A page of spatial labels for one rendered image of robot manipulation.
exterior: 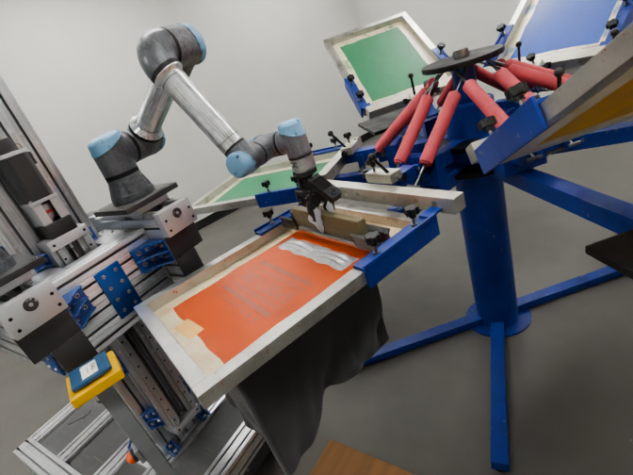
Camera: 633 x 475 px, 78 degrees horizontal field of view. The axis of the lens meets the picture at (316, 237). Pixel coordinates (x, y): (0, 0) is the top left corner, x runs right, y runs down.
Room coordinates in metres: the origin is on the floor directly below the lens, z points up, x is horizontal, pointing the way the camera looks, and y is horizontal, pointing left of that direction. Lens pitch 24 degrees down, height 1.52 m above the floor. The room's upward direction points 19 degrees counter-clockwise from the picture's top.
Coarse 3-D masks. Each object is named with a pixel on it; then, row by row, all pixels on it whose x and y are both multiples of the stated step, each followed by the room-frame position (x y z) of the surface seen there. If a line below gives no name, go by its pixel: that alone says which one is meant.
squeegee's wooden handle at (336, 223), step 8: (296, 208) 1.30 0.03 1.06; (304, 208) 1.27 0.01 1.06; (296, 216) 1.31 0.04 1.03; (304, 216) 1.26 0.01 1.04; (328, 216) 1.14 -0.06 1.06; (336, 216) 1.11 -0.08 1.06; (344, 216) 1.09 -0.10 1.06; (352, 216) 1.07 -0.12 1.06; (304, 224) 1.27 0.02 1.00; (312, 224) 1.23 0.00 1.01; (328, 224) 1.15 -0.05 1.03; (336, 224) 1.11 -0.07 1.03; (344, 224) 1.08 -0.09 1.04; (352, 224) 1.04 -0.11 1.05; (360, 224) 1.02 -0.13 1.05; (328, 232) 1.16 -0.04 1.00; (336, 232) 1.12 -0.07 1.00; (344, 232) 1.09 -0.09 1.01; (352, 232) 1.05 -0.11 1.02; (360, 232) 1.02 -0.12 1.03
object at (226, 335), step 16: (336, 240) 1.17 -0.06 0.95; (352, 256) 1.03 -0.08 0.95; (304, 272) 1.03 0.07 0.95; (320, 272) 1.00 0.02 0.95; (336, 272) 0.97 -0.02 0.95; (320, 288) 0.92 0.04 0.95; (288, 304) 0.89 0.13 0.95; (304, 304) 0.87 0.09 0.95; (224, 320) 0.92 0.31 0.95; (240, 320) 0.90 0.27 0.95; (272, 320) 0.85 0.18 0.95; (208, 336) 0.87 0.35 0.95; (224, 336) 0.85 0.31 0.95; (240, 336) 0.83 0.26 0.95; (256, 336) 0.80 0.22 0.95; (224, 352) 0.78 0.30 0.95
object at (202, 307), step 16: (320, 240) 1.21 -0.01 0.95; (256, 256) 1.26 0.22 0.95; (272, 256) 1.21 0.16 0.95; (288, 256) 1.17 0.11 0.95; (304, 256) 1.13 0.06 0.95; (240, 272) 1.18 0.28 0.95; (208, 288) 1.14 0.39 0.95; (192, 304) 1.08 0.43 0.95; (208, 304) 1.04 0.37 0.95; (224, 304) 1.01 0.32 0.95; (192, 320) 0.98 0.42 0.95; (208, 320) 0.95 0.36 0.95
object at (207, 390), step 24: (360, 216) 1.25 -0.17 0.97; (384, 216) 1.15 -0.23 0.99; (264, 240) 1.34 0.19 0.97; (216, 264) 1.24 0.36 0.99; (168, 288) 1.17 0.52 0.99; (336, 288) 0.83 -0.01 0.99; (360, 288) 0.85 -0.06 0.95; (144, 312) 1.07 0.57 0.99; (312, 312) 0.78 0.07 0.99; (168, 336) 0.88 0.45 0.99; (264, 336) 0.74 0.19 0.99; (288, 336) 0.74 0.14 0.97; (192, 360) 0.75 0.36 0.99; (240, 360) 0.69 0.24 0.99; (264, 360) 0.70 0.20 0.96; (192, 384) 0.67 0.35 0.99; (216, 384) 0.65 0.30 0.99
